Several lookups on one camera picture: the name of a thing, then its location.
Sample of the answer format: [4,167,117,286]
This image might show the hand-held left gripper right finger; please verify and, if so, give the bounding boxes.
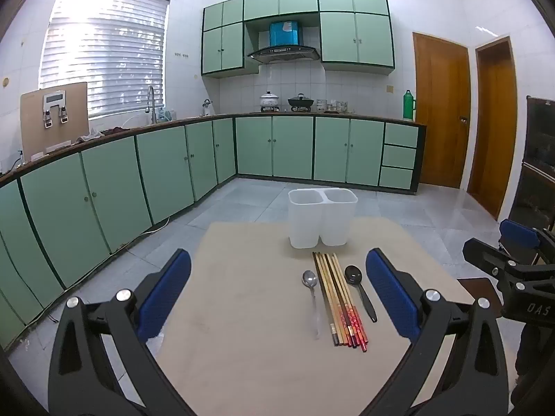
[360,249,510,416]

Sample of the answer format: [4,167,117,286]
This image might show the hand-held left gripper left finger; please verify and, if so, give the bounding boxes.
[48,249,192,416]

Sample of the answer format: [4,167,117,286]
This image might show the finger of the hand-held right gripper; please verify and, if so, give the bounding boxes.
[498,219,555,265]
[462,237,527,284]

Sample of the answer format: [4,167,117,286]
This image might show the black plastic spoon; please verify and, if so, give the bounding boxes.
[344,264,378,323]

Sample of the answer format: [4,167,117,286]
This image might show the bundle of chopsticks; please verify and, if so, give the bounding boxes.
[313,251,370,353]

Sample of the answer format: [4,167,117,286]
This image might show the metal spoon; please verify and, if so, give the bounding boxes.
[302,270,322,339]

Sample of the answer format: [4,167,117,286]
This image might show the white double utensil holder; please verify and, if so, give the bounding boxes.
[288,188,359,249]

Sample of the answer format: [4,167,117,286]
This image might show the brown stool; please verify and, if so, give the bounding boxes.
[460,277,504,308]

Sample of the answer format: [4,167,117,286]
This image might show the person's leg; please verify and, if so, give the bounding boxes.
[511,321,555,405]

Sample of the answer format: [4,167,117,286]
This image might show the dark glass cabinet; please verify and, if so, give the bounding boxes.
[507,95,555,230]

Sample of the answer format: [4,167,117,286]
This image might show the wooden door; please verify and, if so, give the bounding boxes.
[412,32,472,190]
[467,36,519,222]

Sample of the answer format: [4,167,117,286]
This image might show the green thermos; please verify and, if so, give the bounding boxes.
[402,89,417,121]

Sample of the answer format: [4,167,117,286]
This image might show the dark rag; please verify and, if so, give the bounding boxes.
[76,127,126,144]

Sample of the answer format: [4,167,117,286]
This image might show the green kitchen base cabinets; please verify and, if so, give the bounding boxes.
[0,113,428,352]

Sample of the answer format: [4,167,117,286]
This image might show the black wok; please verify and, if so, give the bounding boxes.
[288,93,315,111]

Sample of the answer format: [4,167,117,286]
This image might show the cardboard box with device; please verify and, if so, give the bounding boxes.
[20,81,90,161]

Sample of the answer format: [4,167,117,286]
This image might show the white window blinds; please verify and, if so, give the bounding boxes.
[38,0,170,118]

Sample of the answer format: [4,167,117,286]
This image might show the black range hood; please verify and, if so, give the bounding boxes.
[247,45,321,64]

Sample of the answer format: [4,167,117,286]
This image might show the blue wrapped hood chimney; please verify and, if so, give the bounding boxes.
[269,21,303,47]

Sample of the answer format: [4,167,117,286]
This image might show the white floor cable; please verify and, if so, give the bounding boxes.
[141,217,171,235]

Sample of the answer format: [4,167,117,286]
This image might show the white bracket with clips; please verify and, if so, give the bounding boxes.
[42,89,70,128]

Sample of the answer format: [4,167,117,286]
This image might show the green wall cabinets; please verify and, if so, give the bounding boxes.
[200,0,396,79]

